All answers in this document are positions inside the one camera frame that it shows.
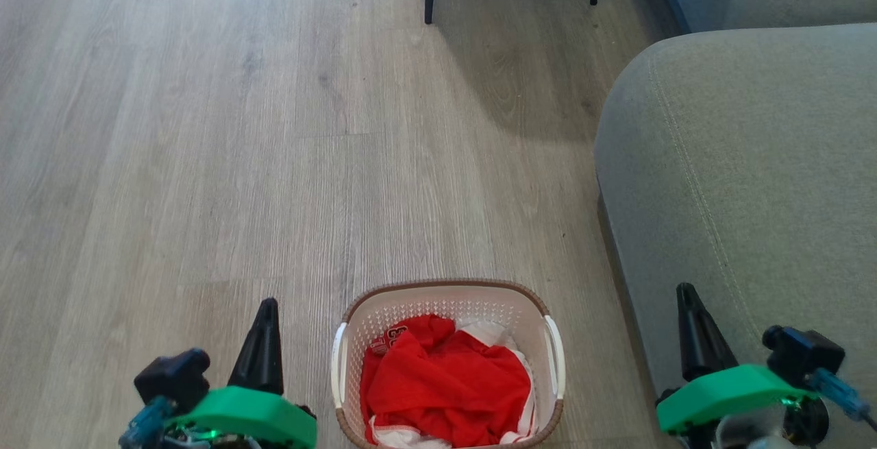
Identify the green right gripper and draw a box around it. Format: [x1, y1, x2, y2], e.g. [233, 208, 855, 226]
[655, 282, 820, 436]

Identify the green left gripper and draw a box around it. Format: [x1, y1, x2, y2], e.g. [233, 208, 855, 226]
[163, 298, 318, 449]

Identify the white brown-rimmed laundry basket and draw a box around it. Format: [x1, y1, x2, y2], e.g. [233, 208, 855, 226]
[331, 278, 567, 449]

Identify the grey fabric sofa seat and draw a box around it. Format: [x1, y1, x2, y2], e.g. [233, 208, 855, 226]
[593, 23, 877, 449]

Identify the red jersey garment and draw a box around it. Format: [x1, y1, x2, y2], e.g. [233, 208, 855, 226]
[359, 314, 532, 448]

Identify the blue left camera cable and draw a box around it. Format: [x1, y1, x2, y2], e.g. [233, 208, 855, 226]
[119, 396, 177, 449]

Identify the blue camera cable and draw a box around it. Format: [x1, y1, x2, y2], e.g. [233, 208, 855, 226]
[807, 368, 877, 430]
[119, 396, 177, 449]

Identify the blue right camera cable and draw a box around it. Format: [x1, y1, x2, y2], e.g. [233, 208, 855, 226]
[807, 368, 877, 430]

